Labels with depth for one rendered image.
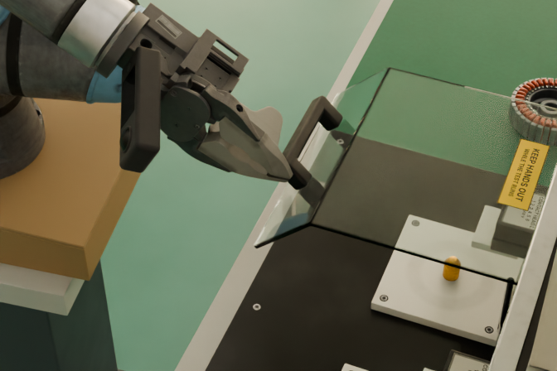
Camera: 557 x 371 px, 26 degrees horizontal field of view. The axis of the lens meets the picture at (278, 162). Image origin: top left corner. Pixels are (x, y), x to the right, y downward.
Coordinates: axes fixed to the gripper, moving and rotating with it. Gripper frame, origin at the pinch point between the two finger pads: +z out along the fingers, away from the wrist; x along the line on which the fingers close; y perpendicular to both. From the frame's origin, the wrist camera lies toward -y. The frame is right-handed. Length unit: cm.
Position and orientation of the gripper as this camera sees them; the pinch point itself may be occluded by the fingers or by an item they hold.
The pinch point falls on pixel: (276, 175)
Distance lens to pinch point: 117.0
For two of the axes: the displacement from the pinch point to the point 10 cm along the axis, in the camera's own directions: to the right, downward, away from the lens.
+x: -4.7, 4.9, 7.4
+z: 8.0, 5.8, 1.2
